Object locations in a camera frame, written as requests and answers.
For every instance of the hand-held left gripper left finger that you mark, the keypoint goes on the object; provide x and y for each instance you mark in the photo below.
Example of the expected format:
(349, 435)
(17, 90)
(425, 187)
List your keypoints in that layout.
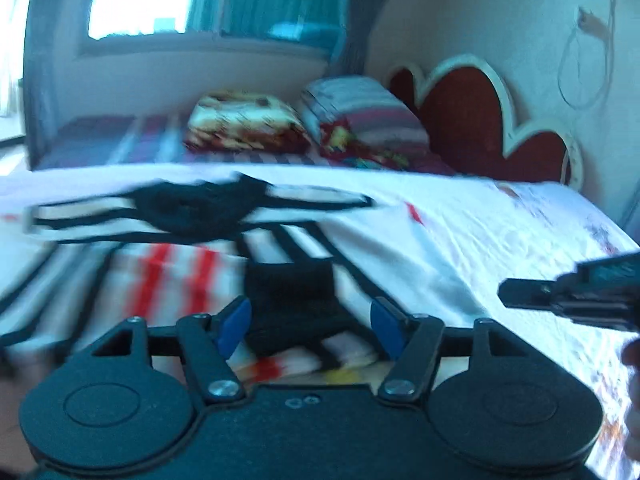
(232, 327)

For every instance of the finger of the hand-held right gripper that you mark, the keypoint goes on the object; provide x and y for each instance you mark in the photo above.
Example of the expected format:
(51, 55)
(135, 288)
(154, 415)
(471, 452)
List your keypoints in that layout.
(527, 294)

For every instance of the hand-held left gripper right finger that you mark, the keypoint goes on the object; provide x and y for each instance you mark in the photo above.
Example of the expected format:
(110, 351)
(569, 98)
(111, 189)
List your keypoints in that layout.
(387, 327)

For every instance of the striped knit sweater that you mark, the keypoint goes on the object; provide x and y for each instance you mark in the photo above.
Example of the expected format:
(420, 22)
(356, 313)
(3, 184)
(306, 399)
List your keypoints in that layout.
(165, 260)

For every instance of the person's right hand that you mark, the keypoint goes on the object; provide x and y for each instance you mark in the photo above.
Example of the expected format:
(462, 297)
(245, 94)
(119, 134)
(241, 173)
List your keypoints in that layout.
(634, 400)

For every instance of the floral white bed sheet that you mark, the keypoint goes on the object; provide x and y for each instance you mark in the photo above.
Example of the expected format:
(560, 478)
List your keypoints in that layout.
(450, 240)

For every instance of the red printed folded quilt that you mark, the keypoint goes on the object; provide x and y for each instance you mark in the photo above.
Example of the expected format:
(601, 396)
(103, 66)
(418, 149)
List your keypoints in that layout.
(360, 154)

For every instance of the red scalloped headboard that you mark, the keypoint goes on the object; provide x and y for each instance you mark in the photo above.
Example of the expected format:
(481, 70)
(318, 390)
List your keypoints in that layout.
(470, 110)

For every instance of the floral folded blanket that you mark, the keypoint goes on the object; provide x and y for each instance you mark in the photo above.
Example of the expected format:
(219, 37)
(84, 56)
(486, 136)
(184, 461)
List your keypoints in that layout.
(240, 120)

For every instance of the purple striped bed sheet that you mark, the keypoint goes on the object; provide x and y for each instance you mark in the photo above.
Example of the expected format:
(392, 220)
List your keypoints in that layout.
(110, 142)

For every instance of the striped folded quilt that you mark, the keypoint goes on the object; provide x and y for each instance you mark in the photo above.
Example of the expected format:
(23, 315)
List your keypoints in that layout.
(360, 105)

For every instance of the grey curtain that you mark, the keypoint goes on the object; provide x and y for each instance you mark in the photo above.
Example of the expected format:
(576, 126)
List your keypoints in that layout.
(50, 60)
(365, 15)

